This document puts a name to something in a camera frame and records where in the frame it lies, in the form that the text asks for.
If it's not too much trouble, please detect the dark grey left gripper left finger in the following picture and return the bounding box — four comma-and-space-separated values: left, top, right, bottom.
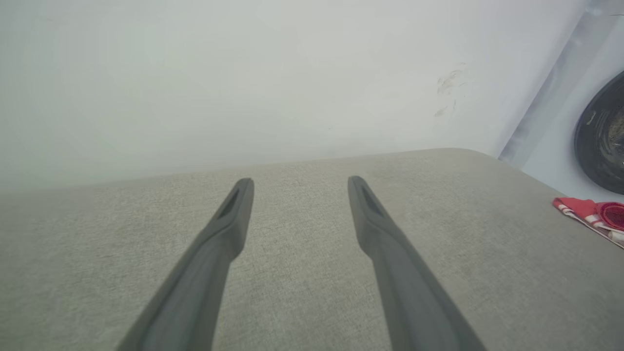
115, 177, 255, 351

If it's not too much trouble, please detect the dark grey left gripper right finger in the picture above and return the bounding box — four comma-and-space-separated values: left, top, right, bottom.
348, 175, 488, 351

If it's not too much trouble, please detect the red shirt with white sleeves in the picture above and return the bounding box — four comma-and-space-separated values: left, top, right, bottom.
552, 196, 624, 249

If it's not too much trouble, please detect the grey fabric sofa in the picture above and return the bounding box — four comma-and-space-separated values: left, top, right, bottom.
0, 148, 624, 351

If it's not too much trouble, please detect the white washing machine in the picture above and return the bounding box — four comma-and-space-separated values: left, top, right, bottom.
497, 0, 624, 203

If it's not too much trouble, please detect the dark round washing machine door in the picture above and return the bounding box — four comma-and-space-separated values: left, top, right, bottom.
573, 71, 624, 195

